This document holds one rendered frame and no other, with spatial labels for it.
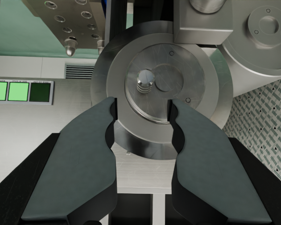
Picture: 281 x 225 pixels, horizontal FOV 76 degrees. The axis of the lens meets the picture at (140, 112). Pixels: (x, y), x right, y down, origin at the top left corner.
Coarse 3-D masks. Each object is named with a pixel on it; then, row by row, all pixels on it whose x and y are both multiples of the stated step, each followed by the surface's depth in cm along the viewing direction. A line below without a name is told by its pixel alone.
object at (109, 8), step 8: (112, 0) 21; (120, 0) 30; (112, 8) 21; (120, 8) 31; (112, 16) 22; (120, 16) 31; (112, 24) 22; (120, 24) 31; (112, 32) 22; (120, 32) 32
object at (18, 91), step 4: (12, 84) 51; (16, 84) 51; (20, 84) 51; (24, 84) 51; (12, 88) 51; (16, 88) 51; (20, 88) 51; (24, 88) 51; (12, 92) 51; (16, 92) 51; (20, 92) 51; (24, 92) 51; (12, 96) 50; (16, 96) 51; (20, 96) 51; (24, 96) 51
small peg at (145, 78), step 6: (138, 72) 14; (144, 72) 14; (150, 72) 14; (138, 78) 14; (144, 78) 14; (150, 78) 14; (138, 84) 14; (144, 84) 14; (150, 84) 14; (138, 90) 16; (144, 90) 15; (150, 90) 16
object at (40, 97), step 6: (36, 84) 51; (42, 84) 51; (48, 84) 51; (36, 90) 51; (42, 90) 51; (48, 90) 51; (30, 96) 51; (36, 96) 51; (42, 96) 51; (48, 96) 51
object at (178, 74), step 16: (144, 48) 17; (160, 48) 17; (176, 48) 17; (144, 64) 17; (160, 64) 17; (176, 64) 17; (192, 64) 17; (128, 80) 16; (160, 80) 17; (176, 80) 17; (192, 80) 17; (128, 96) 16; (144, 96) 16; (160, 96) 17; (176, 96) 16; (192, 96) 16; (144, 112) 16; (160, 112) 16
